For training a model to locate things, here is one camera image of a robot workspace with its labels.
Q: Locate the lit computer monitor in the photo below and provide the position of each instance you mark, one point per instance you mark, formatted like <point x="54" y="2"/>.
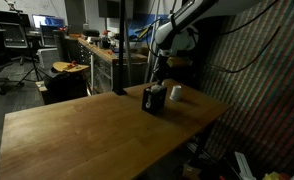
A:
<point x="48" y="20"/>

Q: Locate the black mesh office chair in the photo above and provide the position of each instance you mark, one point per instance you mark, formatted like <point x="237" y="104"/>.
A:
<point x="13" y="36"/>

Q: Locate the black bulky bag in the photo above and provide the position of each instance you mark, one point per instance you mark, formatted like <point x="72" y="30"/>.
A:
<point x="65" y="88"/>

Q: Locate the black high-back office chair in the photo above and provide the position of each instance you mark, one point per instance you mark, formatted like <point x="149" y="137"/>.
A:
<point x="48" y="35"/>

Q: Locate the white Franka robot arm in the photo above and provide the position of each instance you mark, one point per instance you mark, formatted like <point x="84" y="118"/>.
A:
<point x="187" y="16"/>

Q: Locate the wooden workbench with drawers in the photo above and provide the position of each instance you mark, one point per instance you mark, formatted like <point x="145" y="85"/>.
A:
<point x="100" y="63"/>

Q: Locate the vertical metal pole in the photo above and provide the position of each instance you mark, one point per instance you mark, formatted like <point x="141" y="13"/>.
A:
<point x="121" y="50"/>

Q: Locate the dark computer monitor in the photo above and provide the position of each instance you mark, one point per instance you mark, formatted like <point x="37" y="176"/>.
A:
<point x="7" y="16"/>

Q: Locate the black tripod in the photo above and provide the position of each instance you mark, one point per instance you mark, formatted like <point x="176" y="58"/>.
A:
<point x="33" y="70"/>

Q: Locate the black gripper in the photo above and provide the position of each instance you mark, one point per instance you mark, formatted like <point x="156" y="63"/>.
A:
<point x="165" y="74"/>

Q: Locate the white paper cup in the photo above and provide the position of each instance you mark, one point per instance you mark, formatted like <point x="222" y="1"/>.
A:
<point x="175" y="93"/>

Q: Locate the white plastic object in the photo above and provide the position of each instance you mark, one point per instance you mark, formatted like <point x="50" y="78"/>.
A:
<point x="244" y="165"/>

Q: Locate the colourful striped curtain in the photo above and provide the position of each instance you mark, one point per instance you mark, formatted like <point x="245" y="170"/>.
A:
<point x="260" y="110"/>

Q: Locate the yellow-green object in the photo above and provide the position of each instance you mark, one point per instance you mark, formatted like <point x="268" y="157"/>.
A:
<point x="272" y="176"/>

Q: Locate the black wall screen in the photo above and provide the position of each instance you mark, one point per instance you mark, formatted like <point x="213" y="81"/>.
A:
<point x="108" y="8"/>

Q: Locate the blue panel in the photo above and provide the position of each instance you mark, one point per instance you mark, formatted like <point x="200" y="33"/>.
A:
<point x="138" y="30"/>

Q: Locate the black plastic crate box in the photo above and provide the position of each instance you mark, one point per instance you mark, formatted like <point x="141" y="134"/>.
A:
<point x="155" y="103"/>

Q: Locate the small round wooden table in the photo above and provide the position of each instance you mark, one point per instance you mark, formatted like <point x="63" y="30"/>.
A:
<point x="70" y="67"/>

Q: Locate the small red object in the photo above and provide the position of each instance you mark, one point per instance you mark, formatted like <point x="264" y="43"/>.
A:
<point x="72" y="64"/>

